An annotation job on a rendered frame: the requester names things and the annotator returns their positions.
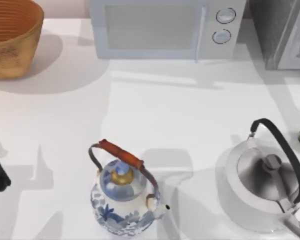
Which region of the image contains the blue and white teapot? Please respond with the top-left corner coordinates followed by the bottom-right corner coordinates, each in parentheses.
top-left (88, 138), bottom-right (171, 237)

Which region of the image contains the pale microwave oven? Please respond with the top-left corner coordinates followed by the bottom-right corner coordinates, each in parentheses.
top-left (87, 0), bottom-right (247, 63)

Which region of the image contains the round microwave knob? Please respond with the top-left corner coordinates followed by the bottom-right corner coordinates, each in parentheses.
top-left (211, 28), bottom-right (232, 45)
top-left (215, 7), bottom-right (237, 25)

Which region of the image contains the brown woven basket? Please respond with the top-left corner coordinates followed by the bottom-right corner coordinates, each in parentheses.
top-left (0, 0), bottom-right (45, 81)

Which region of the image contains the silver kettle with black handle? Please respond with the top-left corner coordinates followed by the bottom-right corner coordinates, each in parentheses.
top-left (215, 117), bottom-right (300, 240)

